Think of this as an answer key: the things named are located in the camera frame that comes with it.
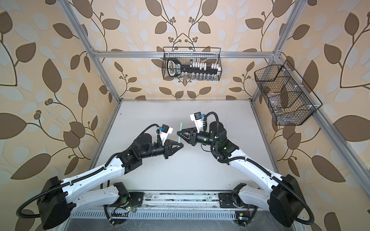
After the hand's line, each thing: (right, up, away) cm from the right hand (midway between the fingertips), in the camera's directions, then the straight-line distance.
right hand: (179, 134), depth 67 cm
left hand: (+2, -5, +1) cm, 6 cm away
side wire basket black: (+63, +18, +15) cm, 67 cm away
